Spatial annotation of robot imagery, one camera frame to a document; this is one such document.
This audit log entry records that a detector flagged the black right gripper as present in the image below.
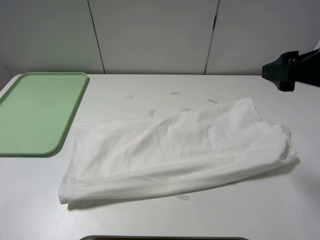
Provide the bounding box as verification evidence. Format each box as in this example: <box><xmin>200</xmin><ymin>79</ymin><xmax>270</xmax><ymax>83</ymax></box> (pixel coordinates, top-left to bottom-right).
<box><xmin>261</xmin><ymin>49</ymin><xmax>320</xmax><ymax>92</ymax></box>

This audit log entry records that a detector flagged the white short sleeve t-shirt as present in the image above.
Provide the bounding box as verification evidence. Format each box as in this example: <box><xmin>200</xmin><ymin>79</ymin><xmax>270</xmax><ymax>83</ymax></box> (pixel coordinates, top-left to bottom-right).
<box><xmin>58</xmin><ymin>98</ymin><xmax>299</xmax><ymax>205</ymax></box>

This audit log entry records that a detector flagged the green plastic tray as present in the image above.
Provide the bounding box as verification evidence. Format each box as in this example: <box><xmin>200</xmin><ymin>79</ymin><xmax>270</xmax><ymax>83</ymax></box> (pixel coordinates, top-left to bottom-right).
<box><xmin>0</xmin><ymin>72</ymin><xmax>89</xmax><ymax>157</ymax></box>

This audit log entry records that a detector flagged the clear tape mark back right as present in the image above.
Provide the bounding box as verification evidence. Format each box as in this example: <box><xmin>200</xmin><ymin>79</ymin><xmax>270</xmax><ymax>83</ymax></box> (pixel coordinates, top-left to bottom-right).
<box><xmin>207</xmin><ymin>99</ymin><xmax>217</xmax><ymax>104</ymax></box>

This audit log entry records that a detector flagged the clear tape mark centre left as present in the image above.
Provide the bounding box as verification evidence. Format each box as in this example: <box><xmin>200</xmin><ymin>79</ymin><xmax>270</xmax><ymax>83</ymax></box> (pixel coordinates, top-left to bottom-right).
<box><xmin>148</xmin><ymin>109</ymin><xmax>155</xmax><ymax>117</ymax></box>

